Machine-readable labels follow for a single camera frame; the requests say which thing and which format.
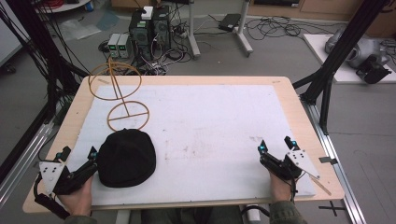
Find black floor cables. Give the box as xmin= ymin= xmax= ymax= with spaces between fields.
xmin=245 ymin=16 xmax=337 ymax=42

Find person's right hand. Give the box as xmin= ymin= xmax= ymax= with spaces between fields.
xmin=268 ymin=170 xmax=295 ymax=203

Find black computer tower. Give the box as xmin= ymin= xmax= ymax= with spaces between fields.
xmin=128 ymin=10 xmax=154 ymax=61
xmin=151 ymin=5 xmax=173 ymax=53

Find black metal frame with cables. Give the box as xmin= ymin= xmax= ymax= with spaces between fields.
xmin=0 ymin=0 xmax=90 ymax=185

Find black knit hat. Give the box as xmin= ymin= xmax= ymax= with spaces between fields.
xmin=96 ymin=127 xmax=158 ymax=189

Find grey power supply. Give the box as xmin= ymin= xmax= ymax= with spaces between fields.
xmin=117 ymin=33 xmax=132 ymax=60
xmin=107 ymin=33 xmax=121 ymax=59

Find clear plastic sheet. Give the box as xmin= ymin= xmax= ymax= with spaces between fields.
xmin=58 ymin=18 xmax=103 ymax=42

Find wooden ring hat stand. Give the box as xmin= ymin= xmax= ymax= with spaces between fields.
xmin=87 ymin=57 xmax=151 ymax=133

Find aluminium rail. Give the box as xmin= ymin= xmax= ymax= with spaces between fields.
xmin=300 ymin=100 xmax=368 ymax=224
xmin=0 ymin=121 xmax=56 ymax=208

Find white platform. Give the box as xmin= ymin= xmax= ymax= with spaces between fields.
xmin=303 ymin=33 xmax=396 ymax=85

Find black cable under table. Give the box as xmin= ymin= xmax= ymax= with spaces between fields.
xmin=239 ymin=203 xmax=272 ymax=223

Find black flat box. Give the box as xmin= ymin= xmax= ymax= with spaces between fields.
xmin=218 ymin=12 xmax=243 ymax=33

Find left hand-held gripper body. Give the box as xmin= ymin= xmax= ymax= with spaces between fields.
xmin=35 ymin=156 xmax=100 ymax=197

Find white table leg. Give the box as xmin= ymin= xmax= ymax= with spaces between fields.
xmin=115 ymin=209 xmax=133 ymax=224

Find thin wooden stick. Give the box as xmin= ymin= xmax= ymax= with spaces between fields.
xmin=308 ymin=175 xmax=332 ymax=197

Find person's left hand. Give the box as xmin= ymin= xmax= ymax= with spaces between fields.
xmin=57 ymin=175 xmax=94 ymax=217

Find left hand-held gripper cable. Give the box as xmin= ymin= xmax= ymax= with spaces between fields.
xmin=33 ymin=175 xmax=72 ymax=221

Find tangle of computer cables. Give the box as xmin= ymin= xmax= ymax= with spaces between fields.
xmin=135 ymin=24 xmax=192 ymax=77

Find white box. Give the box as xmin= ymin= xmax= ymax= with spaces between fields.
xmin=141 ymin=6 xmax=154 ymax=21

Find hand-held gripper cable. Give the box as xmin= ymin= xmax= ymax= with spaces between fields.
xmin=288 ymin=173 xmax=299 ymax=203
xmin=33 ymin=175 xmax=72 ymax=221

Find grey robot housing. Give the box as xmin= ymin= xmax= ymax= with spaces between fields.
xmin=324 ymin=28 xmax=390 ymax=70

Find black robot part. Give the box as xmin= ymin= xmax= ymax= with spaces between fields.
xmin=355 ymin=55 xmax=393 ymax=85

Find right hand-held gripper cable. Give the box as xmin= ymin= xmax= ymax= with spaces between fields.
xmin=288 ymin=173 xmax=299 ymax=203

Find white desk leg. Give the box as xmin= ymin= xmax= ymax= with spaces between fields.
xmin=186 ymin=0 xmax=202 ymax=61
xmin=233 ymin=0 xmax=254 ymax=58

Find white foam mat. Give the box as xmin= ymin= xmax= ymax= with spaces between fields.
xmin=65 ymin=84 xmax=317 ymax=207

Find black tape strip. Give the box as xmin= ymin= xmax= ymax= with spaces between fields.
xmin=318 ymin=156 xmax=339 ymax=166

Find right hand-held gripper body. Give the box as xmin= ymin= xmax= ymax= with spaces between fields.
xmin=259 ymin=149 xmax=321 ymax=182

